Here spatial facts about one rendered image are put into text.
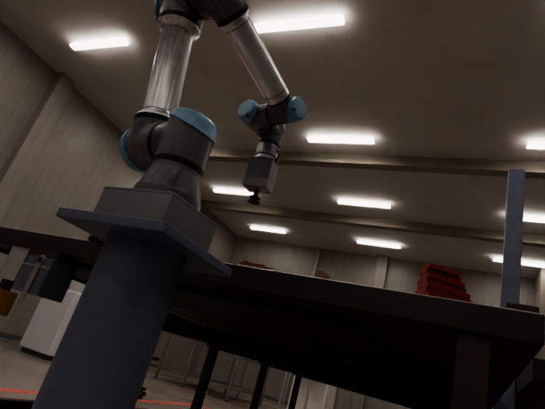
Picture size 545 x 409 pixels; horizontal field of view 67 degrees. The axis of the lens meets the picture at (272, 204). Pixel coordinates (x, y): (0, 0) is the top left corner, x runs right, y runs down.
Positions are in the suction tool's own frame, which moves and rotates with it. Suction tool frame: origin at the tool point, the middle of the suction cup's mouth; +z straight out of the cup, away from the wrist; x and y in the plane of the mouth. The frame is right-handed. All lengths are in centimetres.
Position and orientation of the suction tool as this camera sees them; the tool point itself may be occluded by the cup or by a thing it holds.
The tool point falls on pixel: (253, 202)
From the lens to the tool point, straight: 135.1
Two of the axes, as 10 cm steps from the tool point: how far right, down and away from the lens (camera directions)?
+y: -9.2, -1.0, 3.7
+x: -3.0, -4.0, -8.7
